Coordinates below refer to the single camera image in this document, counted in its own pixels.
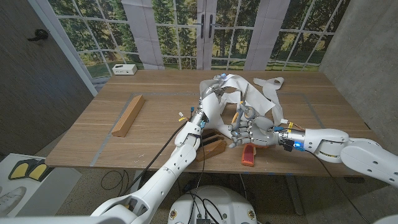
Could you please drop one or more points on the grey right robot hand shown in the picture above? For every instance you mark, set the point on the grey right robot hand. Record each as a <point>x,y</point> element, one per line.
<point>258,132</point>

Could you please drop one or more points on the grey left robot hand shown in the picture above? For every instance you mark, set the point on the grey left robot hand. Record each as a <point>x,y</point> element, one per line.
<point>206,93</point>

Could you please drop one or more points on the grey and tan scissors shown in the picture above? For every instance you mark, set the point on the grey and tan scissors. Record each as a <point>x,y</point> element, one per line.
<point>242,109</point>

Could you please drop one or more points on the white receipt paper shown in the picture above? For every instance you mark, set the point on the white receipt paper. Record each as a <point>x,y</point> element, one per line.
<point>258,96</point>

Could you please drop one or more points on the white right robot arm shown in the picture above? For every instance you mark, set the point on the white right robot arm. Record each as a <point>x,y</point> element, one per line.
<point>351,149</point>

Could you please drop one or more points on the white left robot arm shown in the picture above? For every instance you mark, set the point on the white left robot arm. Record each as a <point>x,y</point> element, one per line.
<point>155,180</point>

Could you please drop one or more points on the orange toy drill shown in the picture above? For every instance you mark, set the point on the orange toy drill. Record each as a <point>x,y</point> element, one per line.
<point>248,155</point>

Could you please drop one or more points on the dark brown slotted wooden block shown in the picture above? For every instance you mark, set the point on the dark brown slotted wooden block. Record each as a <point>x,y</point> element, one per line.
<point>214,146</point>

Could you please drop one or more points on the printed window forest backdrop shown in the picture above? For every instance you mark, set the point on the printed window forest backdrop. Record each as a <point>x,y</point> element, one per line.
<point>186,31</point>

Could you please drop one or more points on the grey table leg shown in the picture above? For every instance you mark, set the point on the grey table leg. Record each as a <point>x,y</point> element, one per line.
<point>295,196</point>

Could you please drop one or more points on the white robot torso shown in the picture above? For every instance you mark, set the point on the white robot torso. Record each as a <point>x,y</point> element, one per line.
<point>224,199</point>

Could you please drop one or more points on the long light wooden block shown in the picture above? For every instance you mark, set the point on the long light wooden block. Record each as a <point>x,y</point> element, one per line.
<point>129,115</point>

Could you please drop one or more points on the white power strip box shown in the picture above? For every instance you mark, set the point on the white power strip box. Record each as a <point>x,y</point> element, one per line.
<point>124,69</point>

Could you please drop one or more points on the white floor platform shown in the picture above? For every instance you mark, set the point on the white floor platform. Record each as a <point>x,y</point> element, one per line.
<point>56,189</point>

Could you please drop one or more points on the yellow and black foot pedal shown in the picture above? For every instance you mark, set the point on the yellow and black foot pedal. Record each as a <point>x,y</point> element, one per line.
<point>19,170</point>

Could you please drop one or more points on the white sneaker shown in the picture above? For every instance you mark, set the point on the white sneaker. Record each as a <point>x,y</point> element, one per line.
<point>9,200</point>

